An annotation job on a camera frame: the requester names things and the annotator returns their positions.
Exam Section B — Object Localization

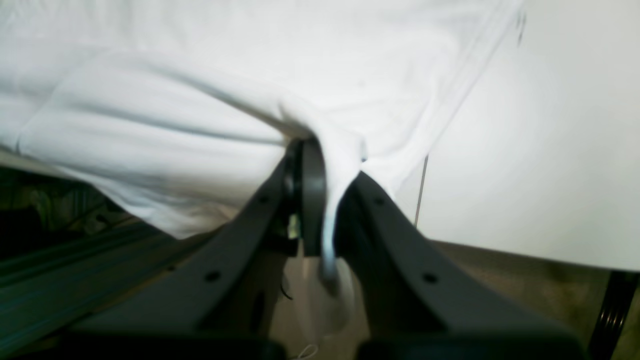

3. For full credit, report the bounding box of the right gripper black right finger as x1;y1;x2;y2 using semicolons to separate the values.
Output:
334;173;586;360

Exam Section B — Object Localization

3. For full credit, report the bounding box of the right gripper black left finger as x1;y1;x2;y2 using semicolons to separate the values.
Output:
60;138;326;360

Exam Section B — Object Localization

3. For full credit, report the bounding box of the white T-shirt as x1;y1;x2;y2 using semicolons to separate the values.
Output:
1;0;522;343

